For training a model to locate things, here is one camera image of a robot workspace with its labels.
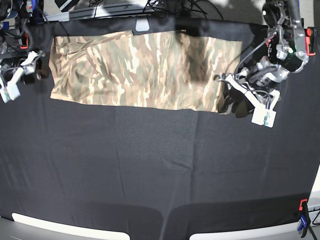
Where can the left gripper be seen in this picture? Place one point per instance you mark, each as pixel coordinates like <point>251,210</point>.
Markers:
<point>252,91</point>

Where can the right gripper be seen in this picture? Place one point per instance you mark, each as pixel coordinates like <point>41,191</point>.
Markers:
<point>10,74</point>

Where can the camouflage t-shirt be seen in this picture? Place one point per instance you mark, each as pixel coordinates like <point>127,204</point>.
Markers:
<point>169,70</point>

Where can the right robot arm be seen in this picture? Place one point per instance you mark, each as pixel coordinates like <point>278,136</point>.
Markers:
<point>20,58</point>

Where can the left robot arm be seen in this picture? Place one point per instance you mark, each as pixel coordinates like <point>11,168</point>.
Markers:
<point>285,40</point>

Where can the left rear orange clamp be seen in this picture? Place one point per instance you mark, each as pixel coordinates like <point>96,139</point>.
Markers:
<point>24,42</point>

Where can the orange clamp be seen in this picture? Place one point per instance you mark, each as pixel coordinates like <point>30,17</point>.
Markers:
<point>24,42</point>
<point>302,202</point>
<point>310,37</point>

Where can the left rear blue clamp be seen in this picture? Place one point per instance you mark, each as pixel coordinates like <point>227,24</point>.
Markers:
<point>36,8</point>

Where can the right rear orange clamp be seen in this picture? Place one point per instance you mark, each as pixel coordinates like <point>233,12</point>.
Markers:
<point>310,37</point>

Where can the front right orange clamp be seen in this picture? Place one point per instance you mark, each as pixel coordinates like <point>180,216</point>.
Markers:
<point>302,202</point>

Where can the aluminium frame rail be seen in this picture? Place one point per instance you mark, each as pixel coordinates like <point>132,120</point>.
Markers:
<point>71,10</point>

